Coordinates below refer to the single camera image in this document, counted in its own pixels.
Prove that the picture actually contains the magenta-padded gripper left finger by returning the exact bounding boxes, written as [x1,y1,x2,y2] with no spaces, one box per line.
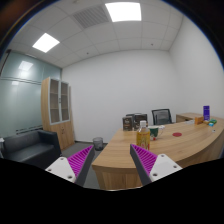
[44,145,96,187]

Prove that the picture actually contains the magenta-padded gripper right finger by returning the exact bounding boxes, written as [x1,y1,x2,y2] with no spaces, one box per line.
[129,143,184,186]

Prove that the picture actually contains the yellow tea drink bottle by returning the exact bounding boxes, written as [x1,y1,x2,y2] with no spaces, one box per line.
[136,120,151,151]

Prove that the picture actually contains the dark green floral mug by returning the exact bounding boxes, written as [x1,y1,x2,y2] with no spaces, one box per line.
[148,125,165,141]

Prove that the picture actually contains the black leather sofa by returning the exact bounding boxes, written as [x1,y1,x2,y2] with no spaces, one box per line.
[1,129,63,169]

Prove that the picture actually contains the grey mesh trash bin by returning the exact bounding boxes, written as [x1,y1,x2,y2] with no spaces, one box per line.
[92,136,104,152]

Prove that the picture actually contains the black mesh office chair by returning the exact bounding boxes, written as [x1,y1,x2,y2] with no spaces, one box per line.
[151,108,173,126]

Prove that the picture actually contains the large dark brown box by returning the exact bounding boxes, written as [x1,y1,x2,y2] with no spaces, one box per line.
[132,112,148,131]

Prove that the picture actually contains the low wooden side cabinet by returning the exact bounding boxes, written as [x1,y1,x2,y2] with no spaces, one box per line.
[175,112,203,124]

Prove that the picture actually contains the tall wooden shelf cabinet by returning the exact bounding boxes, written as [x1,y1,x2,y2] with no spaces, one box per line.
[40,77,76,151]

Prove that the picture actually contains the orange cardboard box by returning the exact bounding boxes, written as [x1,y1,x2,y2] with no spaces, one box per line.
[194,115,205,126]

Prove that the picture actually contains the tall purple box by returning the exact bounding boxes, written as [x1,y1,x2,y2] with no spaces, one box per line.
[202,105,211,122]

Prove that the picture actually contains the small square ceiling light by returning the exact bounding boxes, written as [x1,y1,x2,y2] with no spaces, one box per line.
[32,32,61,54]

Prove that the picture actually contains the large square ceiling light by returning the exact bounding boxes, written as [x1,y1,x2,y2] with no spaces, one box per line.
[104,1,143,23]

